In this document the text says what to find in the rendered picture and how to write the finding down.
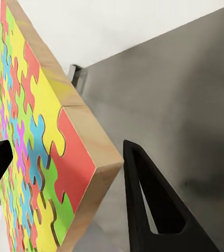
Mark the jigsaw puzzle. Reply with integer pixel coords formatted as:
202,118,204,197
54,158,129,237
0,0,125,252

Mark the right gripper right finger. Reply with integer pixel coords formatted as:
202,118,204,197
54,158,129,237
123,140,220,252

